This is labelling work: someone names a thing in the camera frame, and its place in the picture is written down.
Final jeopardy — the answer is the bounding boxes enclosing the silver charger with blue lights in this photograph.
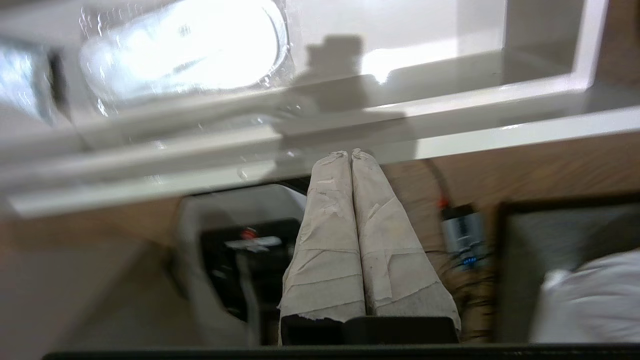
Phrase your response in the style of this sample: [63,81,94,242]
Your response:
[439,200,487,272]

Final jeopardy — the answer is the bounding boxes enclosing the black framed grey board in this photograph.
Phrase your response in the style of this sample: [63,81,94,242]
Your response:
[494,199,640,346]

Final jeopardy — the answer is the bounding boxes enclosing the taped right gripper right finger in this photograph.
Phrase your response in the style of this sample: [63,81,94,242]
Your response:
[351,148,461,346]

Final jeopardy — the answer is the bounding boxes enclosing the white cabinet drawer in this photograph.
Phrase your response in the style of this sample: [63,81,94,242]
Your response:
[0,0,640,219]

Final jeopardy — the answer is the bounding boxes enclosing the silver black robot base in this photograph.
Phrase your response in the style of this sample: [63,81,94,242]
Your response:
[172,184,308,347]

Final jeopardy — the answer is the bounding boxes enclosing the white slippers in plastic bag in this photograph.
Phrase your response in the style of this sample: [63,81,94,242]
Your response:
[79,0,292,110]

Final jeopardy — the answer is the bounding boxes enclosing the white cloth bundle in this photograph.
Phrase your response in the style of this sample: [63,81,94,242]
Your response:
[529,249,640,345]

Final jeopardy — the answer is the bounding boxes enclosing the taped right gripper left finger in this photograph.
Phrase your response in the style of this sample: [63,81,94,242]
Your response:
[278,150,368,346]

